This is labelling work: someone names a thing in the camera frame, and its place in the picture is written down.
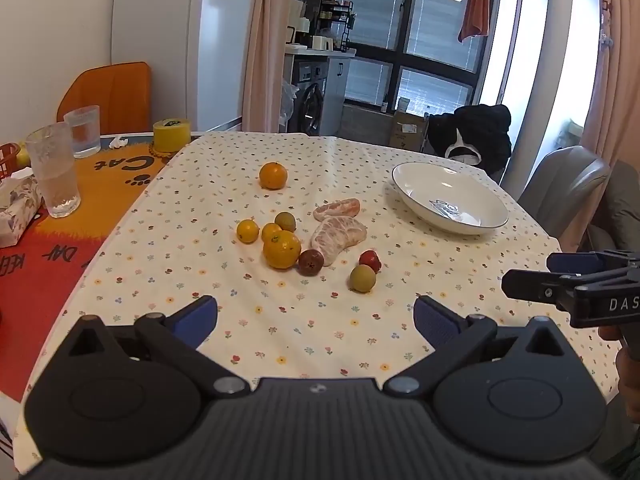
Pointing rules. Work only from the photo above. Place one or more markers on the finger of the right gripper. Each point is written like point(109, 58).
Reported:
point(591, 262)
point(545, 287)

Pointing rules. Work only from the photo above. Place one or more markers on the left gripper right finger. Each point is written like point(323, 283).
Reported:
point(456, 342)

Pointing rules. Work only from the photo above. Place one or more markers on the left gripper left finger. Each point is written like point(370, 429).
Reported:
point(174, 340)

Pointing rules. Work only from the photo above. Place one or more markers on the green-brown longan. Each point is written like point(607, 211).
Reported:
point(362, 279)
point(286, 221)

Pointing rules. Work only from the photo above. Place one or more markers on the small red fruit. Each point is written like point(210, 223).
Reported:
point(370, 258)

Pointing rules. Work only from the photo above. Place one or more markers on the small yellow kumquat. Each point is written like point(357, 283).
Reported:
point(269, 231)
point(247, 231)

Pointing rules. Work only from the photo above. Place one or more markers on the large orange tangerine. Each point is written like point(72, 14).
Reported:
point(281, 250)

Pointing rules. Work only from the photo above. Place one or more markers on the dark red-brown jujube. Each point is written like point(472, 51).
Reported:
point(310, 262)

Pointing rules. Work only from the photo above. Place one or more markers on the large peeled pomelo segment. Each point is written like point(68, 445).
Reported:
point(335, 234)

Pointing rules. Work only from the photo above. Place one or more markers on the white kitchen counter cabinet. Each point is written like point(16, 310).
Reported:
point(334, 96)

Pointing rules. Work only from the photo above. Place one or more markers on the person's right hand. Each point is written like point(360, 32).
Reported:
point(629, 383)

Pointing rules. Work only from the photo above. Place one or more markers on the grey armchair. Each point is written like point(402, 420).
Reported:
point(563, 193)

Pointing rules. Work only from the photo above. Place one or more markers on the white plate blue rim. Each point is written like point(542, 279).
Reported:
point(453, 202)

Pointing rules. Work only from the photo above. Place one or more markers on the orange cat placemat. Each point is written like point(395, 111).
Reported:
point(41, 270)

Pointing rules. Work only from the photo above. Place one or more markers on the black jacket on chair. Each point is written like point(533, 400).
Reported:
point(476, 134)

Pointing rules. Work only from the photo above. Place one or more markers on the floral white tablecloth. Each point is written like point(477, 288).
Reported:
point(277, 306)

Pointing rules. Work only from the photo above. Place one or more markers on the yellow tape roll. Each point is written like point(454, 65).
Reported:
point(171, 135)

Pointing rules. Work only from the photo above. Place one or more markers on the cardboard box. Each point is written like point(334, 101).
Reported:
point(408, 132)

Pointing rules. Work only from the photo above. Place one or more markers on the tissue pack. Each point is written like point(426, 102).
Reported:
point(19, 201)

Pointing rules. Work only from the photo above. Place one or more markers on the tall frosted glass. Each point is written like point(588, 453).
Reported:
point(51, 154)

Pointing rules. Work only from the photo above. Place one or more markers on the short clear glass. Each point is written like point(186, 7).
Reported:
point(84, 124)

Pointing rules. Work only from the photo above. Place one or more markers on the green apple front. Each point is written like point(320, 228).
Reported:
point(22, 157)

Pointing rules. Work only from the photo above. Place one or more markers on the pink curtain left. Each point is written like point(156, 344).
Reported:
point(264, 66)

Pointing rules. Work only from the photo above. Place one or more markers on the orange chair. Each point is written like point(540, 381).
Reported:
point(122, 92)

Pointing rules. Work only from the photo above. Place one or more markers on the red basket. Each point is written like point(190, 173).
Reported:
point(8, 159)

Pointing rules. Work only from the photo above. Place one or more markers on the orange hanging towel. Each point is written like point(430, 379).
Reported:
point(476, 19)

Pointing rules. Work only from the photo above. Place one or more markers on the grey washing machine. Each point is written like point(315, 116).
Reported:
point(309, 79)

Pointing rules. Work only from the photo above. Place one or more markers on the white refrigerator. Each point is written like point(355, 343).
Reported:
point(196, 50)

